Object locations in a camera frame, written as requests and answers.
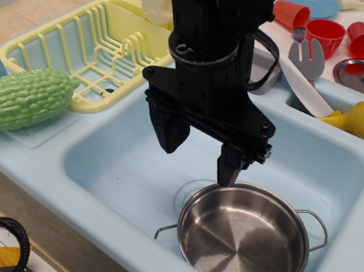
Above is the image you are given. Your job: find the small grey lid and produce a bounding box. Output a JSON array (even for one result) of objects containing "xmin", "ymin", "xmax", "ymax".
[{"xmin": 292, "ymin": 26, "xmax": 305, "ymax": 42}]

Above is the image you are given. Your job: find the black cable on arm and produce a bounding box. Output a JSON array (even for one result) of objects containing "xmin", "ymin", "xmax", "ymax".
[{"xmin": 240, "ymin": 28, "xmax": 284, "ymax": 95}]

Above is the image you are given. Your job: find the grey metal container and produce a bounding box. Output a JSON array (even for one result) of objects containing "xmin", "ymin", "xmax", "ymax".
[{"xmin": 247, "ymin": 47, "xmax": 286, "ymax": 98}]

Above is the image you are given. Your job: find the red plastic bowl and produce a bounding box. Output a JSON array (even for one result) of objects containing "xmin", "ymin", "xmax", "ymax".
[{"xmin": 305, "ymin": 18, "xmax": 346, "ymax": 60}]

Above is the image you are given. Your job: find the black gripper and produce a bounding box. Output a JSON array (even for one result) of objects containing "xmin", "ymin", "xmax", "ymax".
[{"xmin": 142, "ymin": 32, "xmax": 275, "ymax": 186}]

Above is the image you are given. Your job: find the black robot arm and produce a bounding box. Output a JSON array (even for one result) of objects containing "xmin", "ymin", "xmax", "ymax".
[{"xmin": 142, "ymin": 0, "xmax": 280, "ymax": 186}]

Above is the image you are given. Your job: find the red cup lying left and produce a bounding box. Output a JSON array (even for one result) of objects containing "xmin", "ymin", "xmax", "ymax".
[{"xmin": 273, "ymin": 0, "xmax": 311, "ymax": 30}]

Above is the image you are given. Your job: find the red cup lying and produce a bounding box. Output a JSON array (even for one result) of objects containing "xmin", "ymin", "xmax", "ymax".
[
  {"xmin": 347, "ymin": 22, "xmax": 364, "ymax": 59},
  {"xmin": 273, "ymin": 0, "xmax": 311, "ymax": 30}
]

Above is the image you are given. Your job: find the cream plastic item top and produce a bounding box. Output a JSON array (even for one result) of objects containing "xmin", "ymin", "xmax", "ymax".
[{"xmin": 337, "ymin": 0, "xmax": 364, "ymax": 11}]

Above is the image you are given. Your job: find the light blue toy sink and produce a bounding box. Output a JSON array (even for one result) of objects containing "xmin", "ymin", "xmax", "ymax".
[{"xmin": 0, "ymin": 0, "xmax": 364, "ymax": 272}]

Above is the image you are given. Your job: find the red cup lying right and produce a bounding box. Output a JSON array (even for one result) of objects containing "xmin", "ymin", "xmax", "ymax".
[{"xmin": 347, "ymin": 22, "xmax": 364, "ymax": 59}]

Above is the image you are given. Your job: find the yellow tape piece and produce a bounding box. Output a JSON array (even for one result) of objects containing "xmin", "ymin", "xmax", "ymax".
[{"xmin": 0, "ymin": 246, "xmax": 21, "ymax": 268}]

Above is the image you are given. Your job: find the green bitter gourd toy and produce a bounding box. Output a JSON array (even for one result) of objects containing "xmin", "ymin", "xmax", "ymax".
[{"xmin": 0, "ymin": 68, "xmax": 80, "ymax": 132}]

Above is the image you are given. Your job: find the grey plastic fork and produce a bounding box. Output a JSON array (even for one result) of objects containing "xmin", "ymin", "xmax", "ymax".
[{"xmin": 288, "ymin": 39, "xmax": 325, "ymax": 83}]

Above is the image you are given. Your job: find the yellow drying rack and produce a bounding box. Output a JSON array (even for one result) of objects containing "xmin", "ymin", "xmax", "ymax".
[{"xmin": 0, "ymin": 0, "xmax": 173, "ymax": 114}]

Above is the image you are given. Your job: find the light blue plastic plate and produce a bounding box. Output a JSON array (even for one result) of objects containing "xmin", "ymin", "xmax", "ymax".
[{"xmin": 284, "ymin": 0, "xmax": 341, "ymax": 20}]

